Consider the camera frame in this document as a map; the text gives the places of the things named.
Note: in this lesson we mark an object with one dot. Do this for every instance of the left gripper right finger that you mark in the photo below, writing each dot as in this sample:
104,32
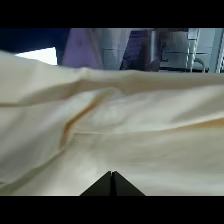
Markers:
122,187

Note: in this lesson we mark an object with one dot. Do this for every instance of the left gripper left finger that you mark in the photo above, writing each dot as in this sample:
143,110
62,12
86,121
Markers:
102,187

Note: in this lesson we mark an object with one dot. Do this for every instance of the cream shirt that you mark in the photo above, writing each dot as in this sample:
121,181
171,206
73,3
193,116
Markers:
133,126

